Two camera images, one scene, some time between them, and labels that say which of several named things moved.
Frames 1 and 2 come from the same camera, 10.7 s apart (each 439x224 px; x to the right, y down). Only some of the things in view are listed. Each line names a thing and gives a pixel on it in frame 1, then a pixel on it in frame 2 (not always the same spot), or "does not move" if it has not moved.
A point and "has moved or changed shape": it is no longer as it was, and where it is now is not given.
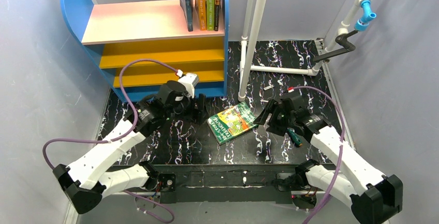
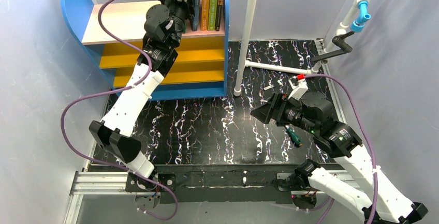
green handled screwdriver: (294, 137) does not move
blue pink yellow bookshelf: (114, 34) does not move
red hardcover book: (217, 2) has moved or changed shape
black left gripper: (192, 106) to (183, 13)
